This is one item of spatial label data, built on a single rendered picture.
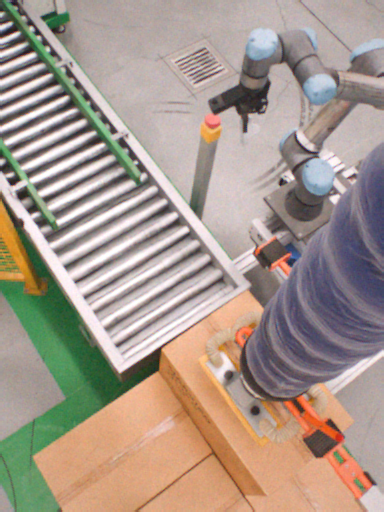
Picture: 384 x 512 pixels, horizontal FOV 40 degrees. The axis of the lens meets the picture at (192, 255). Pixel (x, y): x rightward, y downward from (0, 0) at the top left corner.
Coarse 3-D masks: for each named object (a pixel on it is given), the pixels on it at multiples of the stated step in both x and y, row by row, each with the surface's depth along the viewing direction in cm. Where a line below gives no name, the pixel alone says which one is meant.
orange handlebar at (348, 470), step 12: (240, 336) 165; (300, 396) 159; (288, 408) 158; (312, 408) 158; (300, 420) 156; (348, 456) 153; (336, 468) 151; (348, 468) 151; (360, 468) 151; (348, 480) 150; (360, 480) 151; (360, 492) 149
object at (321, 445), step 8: (328, 424) 155; (312, 432) 153; (320, 432) 154; (304, 440) 155; (312, 440) 153; (320, 440) 153; (328, 440) 153; (344, 440) 153; (312, 448) 154; (320, 448) 152; (328, 448) 153; (336, 448) 152; (320, 456) 151
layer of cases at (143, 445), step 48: (144, 384) 220; (96, 432) 211; (144, 432) 212; (192, 432) 214; (48, 480) 202; (96, 480) 203; (144, 480) 205; (192, 480) 206; (288, 480) 209; (336, 480) 211
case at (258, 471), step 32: (224, 320) 193; (192, 352) 187; (192, 384) 182; (192, 416) 210; (224, 416) 178; (288, 416) 180; (320, 416) 181; (224, 448) 188; (256, 448) 175; (288, 448) 176; (256, 480) 171
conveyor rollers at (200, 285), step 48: (48, 48) 291; (0, 96) 274; (48, 96) 279; (48, 144) 267; (96, 144) 267; (48, 192) 254; (144, 192) 258; (96, 240) 245; (144, 240) 250; (96, 288) 237; (192, 288) 239
